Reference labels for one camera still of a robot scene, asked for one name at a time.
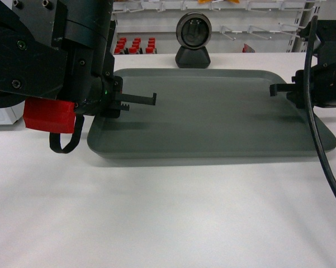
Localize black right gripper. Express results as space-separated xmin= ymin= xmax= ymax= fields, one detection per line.
xmin=269 ymin=66 xmax=336 ymax=109

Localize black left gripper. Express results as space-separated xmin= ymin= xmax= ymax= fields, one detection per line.
xmin=97 ymin=76 xmax=157 ymax=118

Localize grey rectangular serving tray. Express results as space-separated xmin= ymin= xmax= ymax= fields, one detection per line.
xmin=87 ymin=68 xmax=336 ymax=160

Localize white checkout counter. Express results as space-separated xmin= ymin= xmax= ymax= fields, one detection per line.
xmin=0 ymin=54 xmax=336 ymax=267

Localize black round barcode scanner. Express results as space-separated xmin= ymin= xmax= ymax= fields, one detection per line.
xmin=175 ymin=12 xmax=212 ymax=69

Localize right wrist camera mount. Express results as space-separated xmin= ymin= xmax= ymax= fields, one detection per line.
xmin=313 ymin=20 xmax=336 ymax=66

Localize black cable left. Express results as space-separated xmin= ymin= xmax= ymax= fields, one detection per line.
xmin=49 ymin=114 xmax=86 ymax=155

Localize black cable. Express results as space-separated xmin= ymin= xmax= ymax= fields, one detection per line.
xmin=49 ymin=114 xmax=86 ymax=155
xmin=304 ymin=15 xmax=336 ymax=217

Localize black cable right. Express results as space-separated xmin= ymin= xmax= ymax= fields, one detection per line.
xmin=304 ymin=15 xmax=336 ymax=217

